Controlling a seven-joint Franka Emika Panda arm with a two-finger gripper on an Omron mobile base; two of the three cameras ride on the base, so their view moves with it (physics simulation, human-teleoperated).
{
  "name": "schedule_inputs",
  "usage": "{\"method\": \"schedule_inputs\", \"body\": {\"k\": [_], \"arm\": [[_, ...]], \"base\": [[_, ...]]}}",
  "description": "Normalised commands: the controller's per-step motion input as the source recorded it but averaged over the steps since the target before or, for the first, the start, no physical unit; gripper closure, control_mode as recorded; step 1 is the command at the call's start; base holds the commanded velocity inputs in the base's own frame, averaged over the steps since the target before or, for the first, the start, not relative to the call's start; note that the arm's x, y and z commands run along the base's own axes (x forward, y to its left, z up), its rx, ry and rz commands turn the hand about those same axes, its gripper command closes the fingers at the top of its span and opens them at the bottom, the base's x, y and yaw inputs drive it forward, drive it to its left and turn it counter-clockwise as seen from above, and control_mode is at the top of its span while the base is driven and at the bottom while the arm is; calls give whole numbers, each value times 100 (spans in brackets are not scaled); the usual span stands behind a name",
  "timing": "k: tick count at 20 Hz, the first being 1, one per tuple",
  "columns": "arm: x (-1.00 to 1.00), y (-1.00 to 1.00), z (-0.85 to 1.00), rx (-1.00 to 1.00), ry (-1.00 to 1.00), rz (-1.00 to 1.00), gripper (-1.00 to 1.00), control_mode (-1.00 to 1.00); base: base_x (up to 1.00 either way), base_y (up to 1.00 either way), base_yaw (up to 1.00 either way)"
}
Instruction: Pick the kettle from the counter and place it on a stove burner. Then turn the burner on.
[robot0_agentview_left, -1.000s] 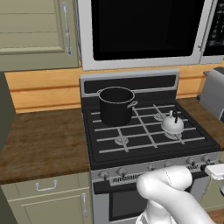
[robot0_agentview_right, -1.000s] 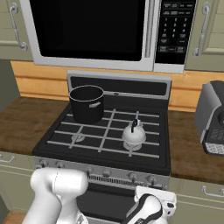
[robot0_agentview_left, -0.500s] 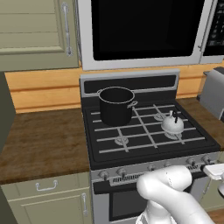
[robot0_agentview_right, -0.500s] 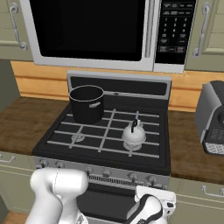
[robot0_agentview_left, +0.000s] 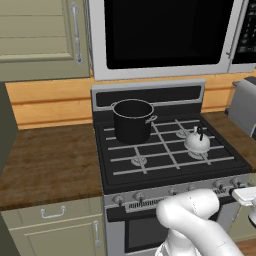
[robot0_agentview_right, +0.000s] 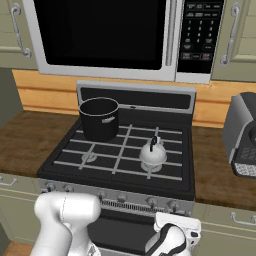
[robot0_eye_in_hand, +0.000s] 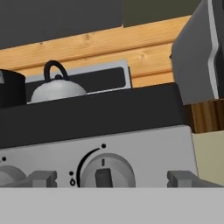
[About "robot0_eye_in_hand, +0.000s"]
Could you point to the silver stove with black top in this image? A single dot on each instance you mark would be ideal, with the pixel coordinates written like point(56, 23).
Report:
point(99, 116)

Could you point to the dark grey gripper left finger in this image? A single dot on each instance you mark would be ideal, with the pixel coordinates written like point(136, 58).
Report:
point(43, 179)

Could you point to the silver stove knob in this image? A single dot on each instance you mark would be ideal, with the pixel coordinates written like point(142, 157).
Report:
point(116, 166)
point(10, 173)

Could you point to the dark grey range hood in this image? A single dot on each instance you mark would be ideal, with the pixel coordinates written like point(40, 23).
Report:
point(58, 20)

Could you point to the black pot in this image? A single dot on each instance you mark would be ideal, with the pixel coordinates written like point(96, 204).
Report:
point(11, 90)

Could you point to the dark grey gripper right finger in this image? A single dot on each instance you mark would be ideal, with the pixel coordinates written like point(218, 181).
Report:
point(179, 179)

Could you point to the cream cupboard front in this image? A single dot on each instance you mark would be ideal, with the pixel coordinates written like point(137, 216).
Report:
point(210, 157)

